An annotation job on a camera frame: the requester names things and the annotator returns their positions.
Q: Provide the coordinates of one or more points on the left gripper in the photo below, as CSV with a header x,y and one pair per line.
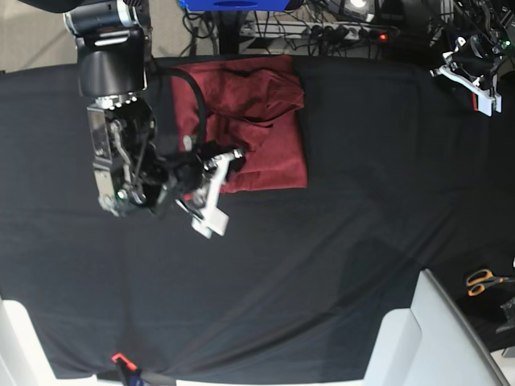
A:
x,y
472,63

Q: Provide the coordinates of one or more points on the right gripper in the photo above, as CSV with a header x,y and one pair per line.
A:
x,y
193,178

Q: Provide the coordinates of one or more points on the red long-sleeve T-shirt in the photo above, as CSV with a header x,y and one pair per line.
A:
x,y
252,105

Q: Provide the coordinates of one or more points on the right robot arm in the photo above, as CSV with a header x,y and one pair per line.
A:
x,y
113,42

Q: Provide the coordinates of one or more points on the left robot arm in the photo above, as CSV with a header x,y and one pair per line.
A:
x,y
481,35

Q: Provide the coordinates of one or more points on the black table cloth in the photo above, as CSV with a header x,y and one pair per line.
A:
x,y
402,177

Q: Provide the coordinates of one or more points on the white power strip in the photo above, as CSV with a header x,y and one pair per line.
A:
x,y
337,31

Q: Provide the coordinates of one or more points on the blue box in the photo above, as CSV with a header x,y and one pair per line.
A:
x,y
234,5

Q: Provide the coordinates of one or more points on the blue clamp with orange tip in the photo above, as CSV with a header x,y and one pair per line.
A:
x,y
129,373

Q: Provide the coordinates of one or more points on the black crumpled object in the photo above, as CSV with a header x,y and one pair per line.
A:
x,y
508,309

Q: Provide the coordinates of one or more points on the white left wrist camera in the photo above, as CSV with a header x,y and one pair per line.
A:
x,y
488,105

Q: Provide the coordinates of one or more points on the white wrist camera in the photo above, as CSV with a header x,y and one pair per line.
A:
x,y
210,221
488,105

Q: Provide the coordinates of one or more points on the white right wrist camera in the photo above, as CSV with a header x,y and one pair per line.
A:
x,y
210,221

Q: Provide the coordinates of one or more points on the yellow-handled scissors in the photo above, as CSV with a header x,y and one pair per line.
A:
x,y
483,279

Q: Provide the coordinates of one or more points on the white table frame left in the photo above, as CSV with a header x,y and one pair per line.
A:
x,y
23,361

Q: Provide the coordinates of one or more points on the white table frame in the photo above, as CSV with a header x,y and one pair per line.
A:
x,y
23,361
430,343

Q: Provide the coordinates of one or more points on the white table frame right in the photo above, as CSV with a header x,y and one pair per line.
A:
x,y
430,343

